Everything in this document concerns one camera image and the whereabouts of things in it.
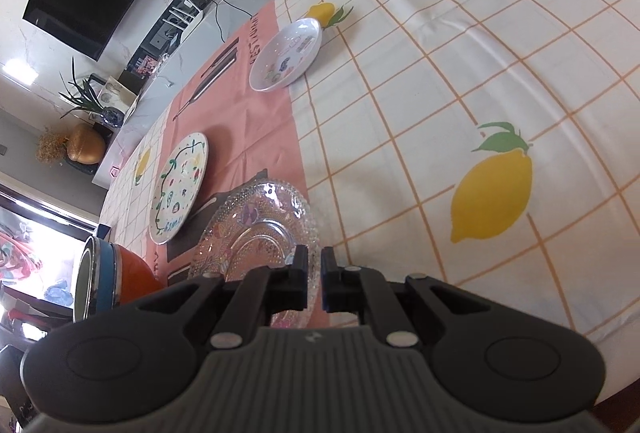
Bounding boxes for white painted plate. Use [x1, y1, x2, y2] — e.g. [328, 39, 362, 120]
[148, 132, 209, 245]

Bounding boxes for gold vase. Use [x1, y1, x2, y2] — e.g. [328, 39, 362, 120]
[66, 123, 107, 165]

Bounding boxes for plant in blue white vase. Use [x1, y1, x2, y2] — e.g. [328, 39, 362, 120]
[59, 57, 126, 129]

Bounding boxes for dried yellow flowers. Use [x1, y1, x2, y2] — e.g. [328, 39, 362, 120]
[36, 127, 71, 164]

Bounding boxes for white art picture frame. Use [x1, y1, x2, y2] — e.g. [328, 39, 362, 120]
[89, 73, 138, 114]

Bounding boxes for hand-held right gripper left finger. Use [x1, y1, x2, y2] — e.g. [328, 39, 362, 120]
[137, 244, 310, 349]

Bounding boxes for marble tv console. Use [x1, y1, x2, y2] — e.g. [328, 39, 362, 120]
[90, 0, 326, 189]

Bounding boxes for blue steel bowl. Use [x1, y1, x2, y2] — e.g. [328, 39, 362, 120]
[73, 235, 126, 324]

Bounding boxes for black cable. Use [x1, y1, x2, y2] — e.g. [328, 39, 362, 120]
[215, 0, 256, 44]

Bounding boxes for white router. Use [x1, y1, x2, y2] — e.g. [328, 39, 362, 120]
[162, 0, 206, 39]

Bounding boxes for lemon print tablecloth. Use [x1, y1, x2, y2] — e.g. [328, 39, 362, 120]
[97, 0, 640, 344]

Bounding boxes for small white bowl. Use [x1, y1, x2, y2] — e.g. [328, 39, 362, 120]
[249, 18, 322, 92]

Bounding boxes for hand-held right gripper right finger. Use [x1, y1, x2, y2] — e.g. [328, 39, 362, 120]
[320, 247, 493, 348]

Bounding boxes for orange steel bowl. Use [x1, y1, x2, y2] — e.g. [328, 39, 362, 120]
[112, 243, 166, 309]

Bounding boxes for pink photo card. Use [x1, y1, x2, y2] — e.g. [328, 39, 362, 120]
[131, 56, 161, 76]

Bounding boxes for clear glass plate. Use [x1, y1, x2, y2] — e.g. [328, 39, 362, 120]
[189, 182, 321, 329]

